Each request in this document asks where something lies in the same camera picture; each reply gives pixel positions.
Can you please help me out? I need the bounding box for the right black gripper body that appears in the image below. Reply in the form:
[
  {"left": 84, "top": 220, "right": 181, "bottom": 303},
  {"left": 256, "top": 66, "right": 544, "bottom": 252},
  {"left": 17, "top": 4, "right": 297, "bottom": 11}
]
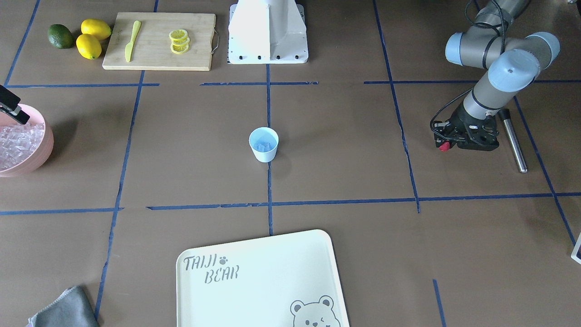
[{"left": 0, "top": 85, "right": 21, "bottom": 114}]

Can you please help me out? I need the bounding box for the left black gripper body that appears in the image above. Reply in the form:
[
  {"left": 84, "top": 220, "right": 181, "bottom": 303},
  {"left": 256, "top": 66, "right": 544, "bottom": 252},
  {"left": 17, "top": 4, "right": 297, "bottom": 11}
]
[{"left": 449, "top": 106, "right": 499, "bottom": 151}]

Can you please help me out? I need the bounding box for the red strawberry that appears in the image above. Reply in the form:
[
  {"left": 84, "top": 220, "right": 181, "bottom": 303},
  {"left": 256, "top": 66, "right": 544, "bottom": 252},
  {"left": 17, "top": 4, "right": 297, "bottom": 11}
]
[{"left": 438, "top": 141, "right": 451, "bottom": 152}]

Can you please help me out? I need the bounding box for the steel muddler with black tip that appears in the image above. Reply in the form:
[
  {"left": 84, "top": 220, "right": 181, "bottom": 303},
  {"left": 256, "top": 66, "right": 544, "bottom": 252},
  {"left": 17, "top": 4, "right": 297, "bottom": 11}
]
[{"left": 497, "top": 108, "right": 528, "bottom": 173}]

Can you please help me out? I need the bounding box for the clear ice cube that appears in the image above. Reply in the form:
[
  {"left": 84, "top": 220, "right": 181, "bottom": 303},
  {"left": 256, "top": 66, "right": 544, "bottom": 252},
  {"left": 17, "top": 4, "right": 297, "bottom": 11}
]
[{"left": 254, "top": 141, "right": 276, "bottom": 153}]

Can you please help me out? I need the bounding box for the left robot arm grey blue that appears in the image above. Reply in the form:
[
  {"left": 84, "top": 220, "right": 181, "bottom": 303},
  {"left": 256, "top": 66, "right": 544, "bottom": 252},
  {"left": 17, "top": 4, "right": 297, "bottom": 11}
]
[{"left": 430, "top": 0, "right": 561, "bottom": 152}]

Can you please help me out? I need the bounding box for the pink bowl of ice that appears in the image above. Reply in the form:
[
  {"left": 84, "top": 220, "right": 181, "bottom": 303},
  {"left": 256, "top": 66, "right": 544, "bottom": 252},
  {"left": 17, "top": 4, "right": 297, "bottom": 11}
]
[{"left": 0, "top": 104, "right": 54, "bottom": 177}]

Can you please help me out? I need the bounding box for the light blue plastic cup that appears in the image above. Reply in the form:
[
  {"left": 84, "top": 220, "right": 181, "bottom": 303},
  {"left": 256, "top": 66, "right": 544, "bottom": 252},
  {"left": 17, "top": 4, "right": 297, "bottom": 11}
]
[{"left": 248, "top": 127, "right": 279, "bottom": 163}]

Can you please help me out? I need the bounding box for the green avocado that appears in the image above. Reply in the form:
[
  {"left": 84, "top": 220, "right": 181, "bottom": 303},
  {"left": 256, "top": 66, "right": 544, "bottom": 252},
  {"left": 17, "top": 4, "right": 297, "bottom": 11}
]
[{"left": 47, "top": 24, "right": 75, "bottom": 49}]

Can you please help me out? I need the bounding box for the yellow lemon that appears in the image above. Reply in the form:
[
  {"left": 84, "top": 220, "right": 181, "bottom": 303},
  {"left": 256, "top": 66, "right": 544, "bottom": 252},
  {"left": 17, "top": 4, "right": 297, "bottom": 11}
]
[
  {"left": 81, "top": 19, "right": 112, "bottom": 41},
  {"left": 75, "top": 34, "right": 102, "bottom": 60}
]

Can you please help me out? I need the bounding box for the bamboo cutting board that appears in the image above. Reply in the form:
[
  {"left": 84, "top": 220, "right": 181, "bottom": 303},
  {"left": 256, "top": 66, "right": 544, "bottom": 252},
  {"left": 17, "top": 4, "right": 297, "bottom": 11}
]
[{"left": 102, "top": 12, "right": 217, "bottom": 72}]

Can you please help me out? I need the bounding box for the lemon slices stack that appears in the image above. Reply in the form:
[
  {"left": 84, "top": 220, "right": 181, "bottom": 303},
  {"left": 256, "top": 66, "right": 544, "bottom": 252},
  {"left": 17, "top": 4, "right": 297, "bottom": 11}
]
[{"left": 168, "top": 29, "right": 190, "bottom": 55}]

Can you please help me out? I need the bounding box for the grey folded cloth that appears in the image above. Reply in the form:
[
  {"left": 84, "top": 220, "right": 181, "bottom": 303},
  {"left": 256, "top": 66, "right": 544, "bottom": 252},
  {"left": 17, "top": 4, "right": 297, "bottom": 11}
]
[{"left": 27, "top": 285, "right": 99, "bottom": 327}]

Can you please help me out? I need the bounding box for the cream bear serving tray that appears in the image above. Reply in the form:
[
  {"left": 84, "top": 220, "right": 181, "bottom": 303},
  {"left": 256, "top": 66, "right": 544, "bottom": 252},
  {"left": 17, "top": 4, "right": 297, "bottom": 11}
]
[{"left": 176, "top": 229, "right": 350, "bottom": 327}]

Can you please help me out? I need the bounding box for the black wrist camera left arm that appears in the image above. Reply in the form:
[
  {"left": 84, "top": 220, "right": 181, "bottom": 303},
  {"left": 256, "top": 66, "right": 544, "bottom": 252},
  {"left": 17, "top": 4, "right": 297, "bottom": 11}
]
[{"left": 470, "top": 115, "right": 499, "bottom": 151}]

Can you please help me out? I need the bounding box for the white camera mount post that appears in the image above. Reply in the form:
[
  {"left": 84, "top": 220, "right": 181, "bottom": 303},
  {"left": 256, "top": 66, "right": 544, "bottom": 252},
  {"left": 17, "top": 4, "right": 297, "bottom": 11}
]
[{"left": 227, "top": 0, "right": 309, "bottom": 64}]

